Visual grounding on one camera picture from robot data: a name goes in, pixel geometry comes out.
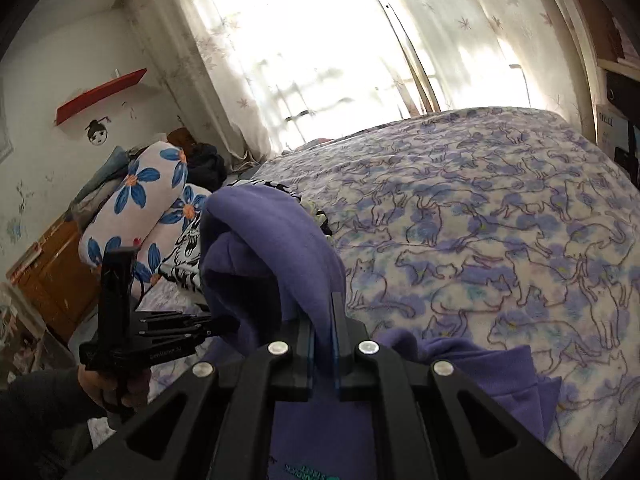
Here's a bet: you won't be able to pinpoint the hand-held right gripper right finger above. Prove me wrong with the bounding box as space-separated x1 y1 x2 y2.
327 292 581 480

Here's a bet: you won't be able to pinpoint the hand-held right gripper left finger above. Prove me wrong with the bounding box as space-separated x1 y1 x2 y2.
65 320 316 480

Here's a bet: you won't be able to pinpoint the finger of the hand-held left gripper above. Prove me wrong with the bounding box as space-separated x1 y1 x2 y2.
142 323 242 345
139 311 241 327

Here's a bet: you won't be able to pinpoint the purple hoodie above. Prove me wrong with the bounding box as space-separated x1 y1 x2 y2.
192 182 563 480

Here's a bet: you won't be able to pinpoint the person's left forearm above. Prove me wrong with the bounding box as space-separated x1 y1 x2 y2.
0 367 108 480

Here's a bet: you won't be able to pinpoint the grey blue folded clothes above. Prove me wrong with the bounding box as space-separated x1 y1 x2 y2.
67 146 133 221

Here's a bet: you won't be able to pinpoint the dark clothes pile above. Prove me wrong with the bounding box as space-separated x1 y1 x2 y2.
187 142 227 191

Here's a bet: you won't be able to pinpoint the person's left hand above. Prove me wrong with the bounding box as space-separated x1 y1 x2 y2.
77 365 151 411

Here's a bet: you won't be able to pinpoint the wooden cabinet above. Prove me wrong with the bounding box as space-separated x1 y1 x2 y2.
6 215 101 346

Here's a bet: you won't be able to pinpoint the cluttered shelf unit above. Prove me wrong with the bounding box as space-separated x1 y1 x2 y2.
0 280 78 386

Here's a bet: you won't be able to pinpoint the small blue flower pillow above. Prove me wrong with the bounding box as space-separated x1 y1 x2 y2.
135 184 213 286

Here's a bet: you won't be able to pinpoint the large blue flower pillow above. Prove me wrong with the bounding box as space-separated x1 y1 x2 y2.
79 141 188 268

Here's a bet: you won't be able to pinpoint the cat print bed cover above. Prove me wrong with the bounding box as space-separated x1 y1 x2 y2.
140 106 640 480

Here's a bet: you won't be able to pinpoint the white flower print curtain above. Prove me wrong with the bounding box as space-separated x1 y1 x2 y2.
125 0 601 161

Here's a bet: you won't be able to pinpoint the white printed box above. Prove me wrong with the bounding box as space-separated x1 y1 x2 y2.
595 104 632 153

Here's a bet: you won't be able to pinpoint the wooden bookshelf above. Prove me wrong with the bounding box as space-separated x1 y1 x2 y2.
560 0 640 181

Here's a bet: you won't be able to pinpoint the round black wall sticker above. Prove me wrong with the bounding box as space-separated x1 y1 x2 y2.
84 116 111 146

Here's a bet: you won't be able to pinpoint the red wall shelf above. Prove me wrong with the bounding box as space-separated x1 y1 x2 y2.
56 68 148 125

